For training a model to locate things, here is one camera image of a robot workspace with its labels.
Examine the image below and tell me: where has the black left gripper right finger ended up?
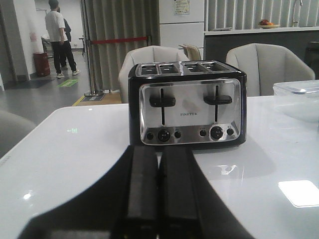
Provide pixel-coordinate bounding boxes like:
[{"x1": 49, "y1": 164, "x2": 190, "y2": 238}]
[{"x1": 159, "y1": 146, "x2": 252, "y2": 239}]

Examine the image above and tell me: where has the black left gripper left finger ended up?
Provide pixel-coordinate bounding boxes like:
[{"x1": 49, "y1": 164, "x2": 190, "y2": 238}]
[{"x1": 26, "y1": 146, "x2": 158, "y2": 239}]

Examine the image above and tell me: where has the black and chrome four-slot toaster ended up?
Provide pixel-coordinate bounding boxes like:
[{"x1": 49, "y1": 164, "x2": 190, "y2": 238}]
[{"x1": 128, "y1": 60, "x2": 247, "y2": 149}]

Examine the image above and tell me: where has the clear plastic storage container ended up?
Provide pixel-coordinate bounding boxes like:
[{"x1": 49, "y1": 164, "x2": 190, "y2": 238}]
[{"x1": 273, "y1": 80, "x2": 319, "y2": 123}]

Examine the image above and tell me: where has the beige office chair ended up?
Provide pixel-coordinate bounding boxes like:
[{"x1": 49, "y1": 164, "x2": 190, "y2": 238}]
[{"x1": 179, "y1": 44, "x2": 202, "y2": 61}]

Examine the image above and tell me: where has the beige armchair on left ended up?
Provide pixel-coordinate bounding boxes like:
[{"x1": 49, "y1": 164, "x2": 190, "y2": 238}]
[{"x1": 118, "y1": 45, "x2": 190, "y2": 104}]

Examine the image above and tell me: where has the beige armchair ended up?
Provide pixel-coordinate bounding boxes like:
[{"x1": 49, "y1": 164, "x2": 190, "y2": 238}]
[
  {"x1": 118, "y1": 45, "x2": 190, "y2": 104},
  {"x1": 226, "y1": 43, "x2": 315, "y2": 97}
]

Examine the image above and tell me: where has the beige armchair on right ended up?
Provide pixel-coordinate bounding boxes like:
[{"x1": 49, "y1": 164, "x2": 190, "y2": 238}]
[{"x1": 226, "y1": 43, "x2": 315, "y2": 97}]

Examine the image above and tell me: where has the red bin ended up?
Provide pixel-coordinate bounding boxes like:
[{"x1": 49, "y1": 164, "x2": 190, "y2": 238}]
[{"x1": 33, "y1": 52, "x2": 50, "y2": 77}]

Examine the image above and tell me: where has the red barrier belt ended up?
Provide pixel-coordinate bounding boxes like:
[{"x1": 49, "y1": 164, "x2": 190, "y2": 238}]
[{"x1": 90, "y1": 36, "x2": 149, "y2": 44}]

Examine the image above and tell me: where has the white cabinet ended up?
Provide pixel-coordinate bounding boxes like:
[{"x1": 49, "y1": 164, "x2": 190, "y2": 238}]
[{"x1": 159, "y1": 0, "x2": 205, "y2": 57}]

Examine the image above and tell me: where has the person in white shirt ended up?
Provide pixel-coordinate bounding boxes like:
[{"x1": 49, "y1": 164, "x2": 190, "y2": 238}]
[{"x1": 45, "y1": 0, "x2": 80, "y2": 79}]

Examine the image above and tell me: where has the fruit bowl on counter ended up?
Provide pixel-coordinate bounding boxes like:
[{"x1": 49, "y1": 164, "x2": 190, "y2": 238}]
[{"x1": 258, "y1": 19, "x2": 280, "y2": 29}]

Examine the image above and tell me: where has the grey counter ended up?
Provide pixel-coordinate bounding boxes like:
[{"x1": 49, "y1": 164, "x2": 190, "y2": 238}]
[{"x1": 204, "y1": 26, "x2": 319, "y2": 62}]

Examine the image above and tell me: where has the metal barrier post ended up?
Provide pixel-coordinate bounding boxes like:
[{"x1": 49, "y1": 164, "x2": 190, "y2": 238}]
[{"x1": 84, "y1": 36, "x2": 103, "y2": 97}]

